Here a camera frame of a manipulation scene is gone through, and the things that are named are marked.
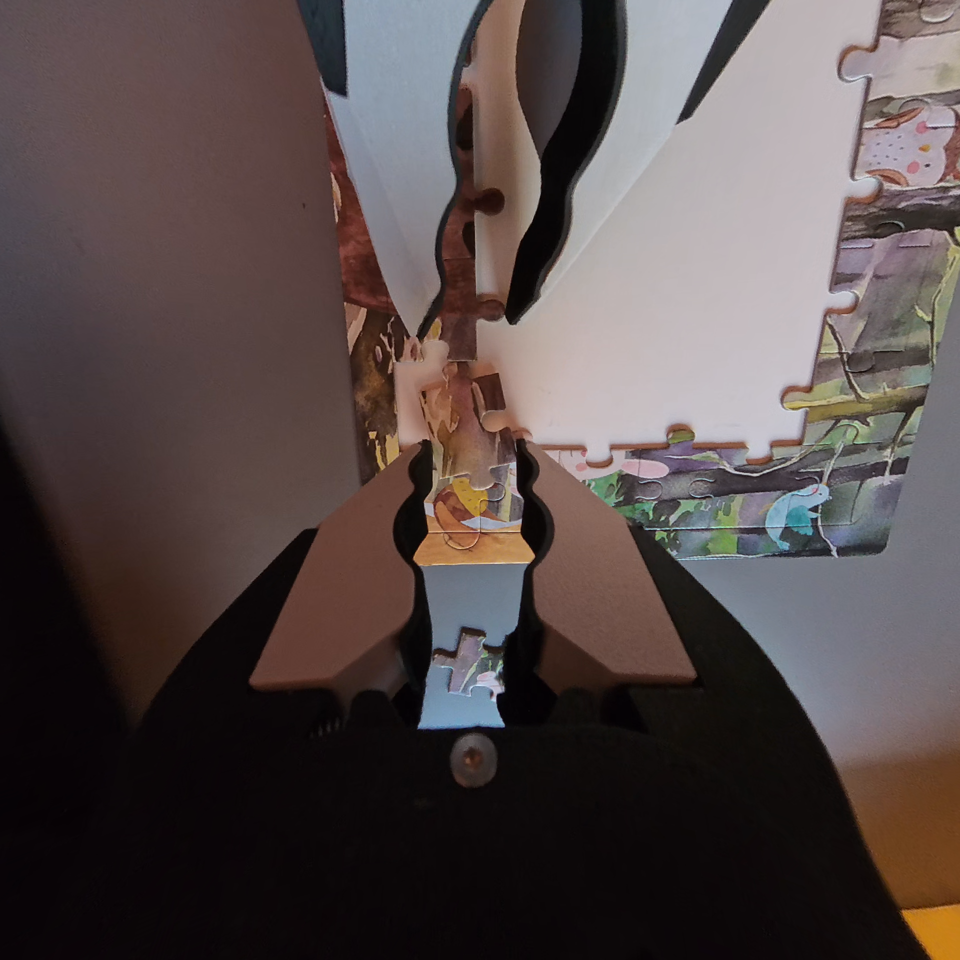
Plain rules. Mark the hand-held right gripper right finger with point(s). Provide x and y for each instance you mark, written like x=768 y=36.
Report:
x=615 y=600

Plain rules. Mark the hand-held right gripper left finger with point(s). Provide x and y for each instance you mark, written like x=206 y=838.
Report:
x=337 y=600

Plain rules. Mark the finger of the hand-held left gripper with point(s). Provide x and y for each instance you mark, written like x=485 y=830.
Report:
x=397 y=150
x=645 y=90

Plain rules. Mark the puzzle pieces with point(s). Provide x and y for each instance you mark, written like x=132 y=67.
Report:
x=469 y=660

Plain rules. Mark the jigsaw puzzle board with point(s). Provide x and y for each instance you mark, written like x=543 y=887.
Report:
x=675 y=300

